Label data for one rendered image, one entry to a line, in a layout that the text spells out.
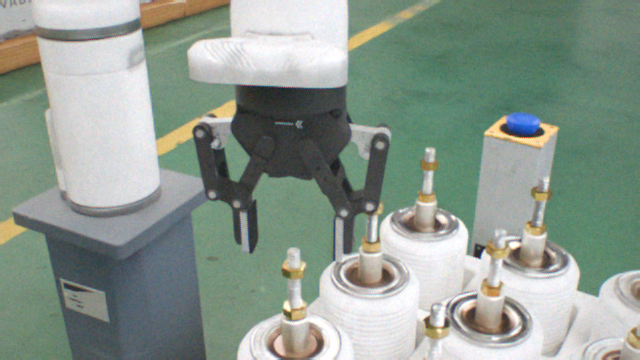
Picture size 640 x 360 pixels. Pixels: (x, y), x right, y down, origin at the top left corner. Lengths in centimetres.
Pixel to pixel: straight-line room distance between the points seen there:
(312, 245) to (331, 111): 73
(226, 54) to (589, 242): 97
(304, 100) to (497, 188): 46
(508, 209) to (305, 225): 48
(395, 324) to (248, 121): 26
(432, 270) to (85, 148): 37
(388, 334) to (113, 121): 32
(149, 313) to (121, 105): 21
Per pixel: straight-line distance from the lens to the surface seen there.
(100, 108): 60
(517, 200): 81
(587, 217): 132
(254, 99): 41
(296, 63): 35
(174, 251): 68
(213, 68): 36
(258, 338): 55
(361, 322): 60
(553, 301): 66
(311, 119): 43
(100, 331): 71
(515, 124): 80
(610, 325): 65
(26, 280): 115
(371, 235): 59
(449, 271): 70
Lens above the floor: 61
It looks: 26 degrees down
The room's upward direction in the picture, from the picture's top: straight up
